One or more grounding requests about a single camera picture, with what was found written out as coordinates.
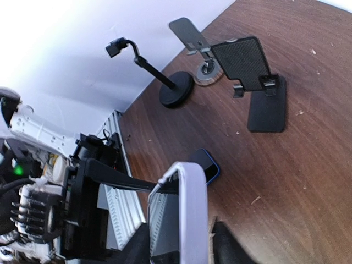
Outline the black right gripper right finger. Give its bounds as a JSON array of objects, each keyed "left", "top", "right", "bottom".
[{"left": 211, "top": 221, "right": 257, "bottom": 264}]

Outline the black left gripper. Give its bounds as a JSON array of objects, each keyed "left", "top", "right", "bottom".
[{"left": 10, "top": 158, "right": 177, "bottom": 261}]

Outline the black folding phone stand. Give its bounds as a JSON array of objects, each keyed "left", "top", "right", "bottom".
[{"left": 211, "top": 36, "right": 287, "bottom": 133}]

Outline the white-cased smartphone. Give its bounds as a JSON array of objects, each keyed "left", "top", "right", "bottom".
[{"left": 147, "top": 162, "right": 209, "bottom": 263}]

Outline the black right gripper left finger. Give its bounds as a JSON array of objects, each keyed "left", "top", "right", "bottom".
[{"left": 109, "top": 224, "right": 150, "bottom": 264}]

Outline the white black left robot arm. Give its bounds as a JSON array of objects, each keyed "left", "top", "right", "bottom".
[{"left": 1, "top": 88, "right": 153, "bottom": 263}]

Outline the blue-edged black smartphone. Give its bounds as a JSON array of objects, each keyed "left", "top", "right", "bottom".
[{"left": 189, "top": 148, "right": 221, "bottom": 185}]

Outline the aluminium front rail frame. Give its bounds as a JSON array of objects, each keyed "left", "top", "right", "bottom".
[{"left": 96, "top": 109, "right": 148, "bottom": 251}]

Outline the clear-base metal phone stand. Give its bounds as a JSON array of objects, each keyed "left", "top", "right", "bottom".
[{"left": 168, "top": 17, "right": 223, "bottom": 86}]

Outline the black gooseneck phone stand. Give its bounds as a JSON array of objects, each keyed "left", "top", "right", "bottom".
[{"left": 106, "top": 37, "right": 195, "bottom": 108}]

